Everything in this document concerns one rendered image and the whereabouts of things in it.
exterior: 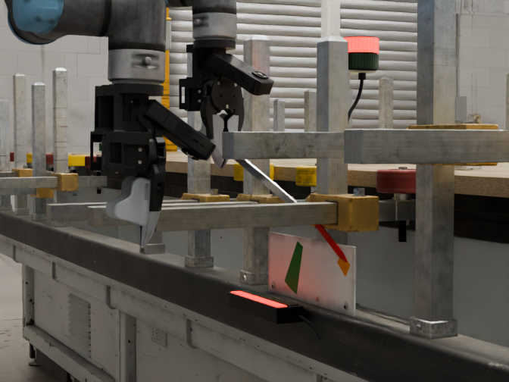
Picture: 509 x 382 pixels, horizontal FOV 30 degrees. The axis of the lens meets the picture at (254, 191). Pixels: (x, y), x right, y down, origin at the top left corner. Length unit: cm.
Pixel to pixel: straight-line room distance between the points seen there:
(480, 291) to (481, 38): 999
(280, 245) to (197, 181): 38
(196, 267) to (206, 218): 59
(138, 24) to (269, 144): 28
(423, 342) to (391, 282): 47
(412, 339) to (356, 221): 22
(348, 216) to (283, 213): 9
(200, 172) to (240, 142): 84
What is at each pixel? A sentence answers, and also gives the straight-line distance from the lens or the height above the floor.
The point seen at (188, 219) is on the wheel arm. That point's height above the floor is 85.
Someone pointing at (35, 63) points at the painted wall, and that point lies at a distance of 937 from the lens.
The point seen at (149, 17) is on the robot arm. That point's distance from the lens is 124.
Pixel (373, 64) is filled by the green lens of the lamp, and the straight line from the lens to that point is 145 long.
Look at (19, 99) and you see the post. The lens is 330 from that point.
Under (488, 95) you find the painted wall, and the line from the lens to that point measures 1144.
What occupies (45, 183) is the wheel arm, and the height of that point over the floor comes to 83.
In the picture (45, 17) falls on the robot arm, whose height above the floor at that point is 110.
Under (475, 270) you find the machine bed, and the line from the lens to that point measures 150.
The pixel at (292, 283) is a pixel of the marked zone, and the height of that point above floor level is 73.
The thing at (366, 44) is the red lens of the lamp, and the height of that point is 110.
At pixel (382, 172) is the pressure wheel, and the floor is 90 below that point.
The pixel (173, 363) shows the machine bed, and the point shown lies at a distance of 271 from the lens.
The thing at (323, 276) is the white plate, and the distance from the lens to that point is 143.
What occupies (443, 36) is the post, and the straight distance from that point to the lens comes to 123.
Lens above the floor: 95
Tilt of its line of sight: 3 degrees down
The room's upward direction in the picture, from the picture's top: straight up
